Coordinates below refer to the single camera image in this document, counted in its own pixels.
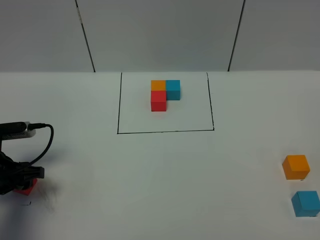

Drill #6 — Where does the blue template cube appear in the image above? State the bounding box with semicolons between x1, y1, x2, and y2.
165;80;181;101

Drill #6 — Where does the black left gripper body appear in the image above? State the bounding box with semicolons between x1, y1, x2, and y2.
0;151;45;195

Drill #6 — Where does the orange template cube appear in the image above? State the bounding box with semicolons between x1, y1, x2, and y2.
151;80;166;91

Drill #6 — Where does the red template cube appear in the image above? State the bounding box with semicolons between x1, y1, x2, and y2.
150;90;167;112

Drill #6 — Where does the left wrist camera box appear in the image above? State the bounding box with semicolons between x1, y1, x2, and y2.
0;121;36;141

